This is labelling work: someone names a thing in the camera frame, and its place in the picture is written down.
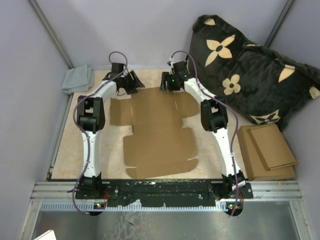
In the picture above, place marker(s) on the aluminium front rail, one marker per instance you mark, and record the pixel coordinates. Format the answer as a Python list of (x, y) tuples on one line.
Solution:
[(57, 195)]

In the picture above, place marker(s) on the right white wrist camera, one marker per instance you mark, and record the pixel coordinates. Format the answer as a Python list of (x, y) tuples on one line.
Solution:
[(171, 65)]

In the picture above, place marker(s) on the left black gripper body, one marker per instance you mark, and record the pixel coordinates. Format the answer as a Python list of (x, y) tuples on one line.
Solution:
[(126, 77)]

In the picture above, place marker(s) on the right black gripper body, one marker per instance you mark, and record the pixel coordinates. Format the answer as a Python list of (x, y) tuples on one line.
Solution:
[(173, 86)]

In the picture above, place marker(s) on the upper folded cardboard box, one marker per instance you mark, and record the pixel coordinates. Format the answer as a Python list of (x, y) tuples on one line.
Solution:
[(271, 147)]

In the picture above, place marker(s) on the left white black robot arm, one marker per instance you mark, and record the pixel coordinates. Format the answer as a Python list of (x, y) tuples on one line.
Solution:
[(89, 117)]

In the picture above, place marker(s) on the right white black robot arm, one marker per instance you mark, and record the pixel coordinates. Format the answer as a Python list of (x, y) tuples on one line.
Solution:
[(213, 117)]

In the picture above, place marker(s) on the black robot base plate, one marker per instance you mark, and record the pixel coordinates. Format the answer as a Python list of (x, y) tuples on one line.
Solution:
[(175, 194)]

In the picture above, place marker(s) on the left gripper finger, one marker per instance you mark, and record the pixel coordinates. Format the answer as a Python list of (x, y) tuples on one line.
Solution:
[(136, 81), (130, 86)]

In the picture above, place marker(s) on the white paper corner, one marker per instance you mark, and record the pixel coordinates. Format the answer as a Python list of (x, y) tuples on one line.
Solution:
[(48, 235)]

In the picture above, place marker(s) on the folded cardboard box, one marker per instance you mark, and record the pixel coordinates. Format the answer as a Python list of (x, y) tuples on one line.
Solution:
[(271, 147), (253, 165)]

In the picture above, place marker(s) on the folded grey cloth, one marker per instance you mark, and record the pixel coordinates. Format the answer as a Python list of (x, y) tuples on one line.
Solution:
[(79, 79)]

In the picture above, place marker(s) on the lower folded cardboard box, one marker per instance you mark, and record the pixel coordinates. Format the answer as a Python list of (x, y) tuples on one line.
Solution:
[(253, 165)]

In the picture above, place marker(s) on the black plush flower-pattern bag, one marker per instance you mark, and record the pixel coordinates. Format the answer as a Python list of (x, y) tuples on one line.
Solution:
[(262, 85)]

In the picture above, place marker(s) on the brown cardboard box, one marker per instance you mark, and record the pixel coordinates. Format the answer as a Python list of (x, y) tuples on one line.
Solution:
[(159, 144)]

